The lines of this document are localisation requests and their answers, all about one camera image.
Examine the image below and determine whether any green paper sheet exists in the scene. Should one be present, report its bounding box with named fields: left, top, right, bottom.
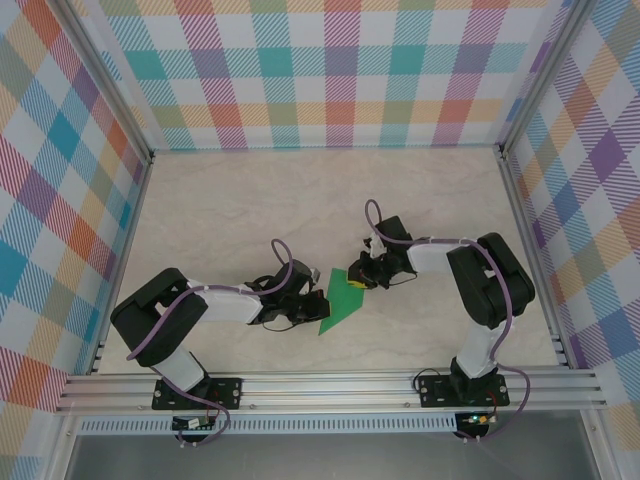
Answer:
left=318, top=268, right=367, bottom=336

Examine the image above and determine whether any grey metal panel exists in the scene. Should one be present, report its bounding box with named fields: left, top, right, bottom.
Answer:
left=64, top=432, right=601, bottom=480

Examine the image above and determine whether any left small circuit board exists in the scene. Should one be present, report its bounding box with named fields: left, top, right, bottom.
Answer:
left=172, top=417, right=217, bottom=432

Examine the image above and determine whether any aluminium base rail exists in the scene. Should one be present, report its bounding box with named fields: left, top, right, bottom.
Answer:
left=55, top=368, right=609, bottom=414

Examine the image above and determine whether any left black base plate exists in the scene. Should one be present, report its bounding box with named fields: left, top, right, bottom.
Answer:
left=152, top=377, right=244, bottom=412

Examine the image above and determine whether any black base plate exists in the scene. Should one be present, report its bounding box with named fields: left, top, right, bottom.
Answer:
left=152, top=377, right=244, bottom=412
left=417, top=375, right=510, bottom=409

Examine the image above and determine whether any slotted grey cable duct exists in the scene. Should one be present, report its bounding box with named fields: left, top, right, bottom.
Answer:
left=78, top=413, right=459, bottom=435

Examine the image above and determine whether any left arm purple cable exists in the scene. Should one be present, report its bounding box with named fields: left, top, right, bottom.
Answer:
left=125, top=238, right=297, bottom=448

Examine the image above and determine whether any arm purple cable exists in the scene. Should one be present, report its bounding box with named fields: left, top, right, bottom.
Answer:
left=363, top=199, right=533, bottom=444
left=125, top=238, right=297, bottom=448

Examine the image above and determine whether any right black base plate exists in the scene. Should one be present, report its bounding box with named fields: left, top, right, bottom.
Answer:
left=417, top=375, right=510, bottom=409

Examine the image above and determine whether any right aluminium side rail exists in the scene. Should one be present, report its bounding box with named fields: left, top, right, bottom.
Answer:
left=495, top=148, right=572, bottom=370

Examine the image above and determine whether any aluminium side rail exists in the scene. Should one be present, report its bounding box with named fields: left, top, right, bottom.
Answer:
left=495, top=148, right=572, bottom=370
left=88, top=155, right=155, bottom=376

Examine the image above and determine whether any left aluminium side rail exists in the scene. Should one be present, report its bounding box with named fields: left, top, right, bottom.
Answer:
left=88, top=155, right=155, bottom=376

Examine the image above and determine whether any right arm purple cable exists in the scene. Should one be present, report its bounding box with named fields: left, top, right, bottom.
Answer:
left=363, top=199, right=533, bottom=444

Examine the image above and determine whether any right aluminium frame post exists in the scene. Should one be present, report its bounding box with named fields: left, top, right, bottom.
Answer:
left=494, top=0, right=596, bottom=157

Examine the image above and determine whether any aluminium frame post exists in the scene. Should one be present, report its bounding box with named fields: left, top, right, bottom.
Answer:
left=494, top=0, right=596, bottom=157
left=59, top=0, right=155, bottom=164

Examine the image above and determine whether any left aluminium frame post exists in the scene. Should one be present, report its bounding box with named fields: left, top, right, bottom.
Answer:
left=59, top=0, right=155, bottom=164

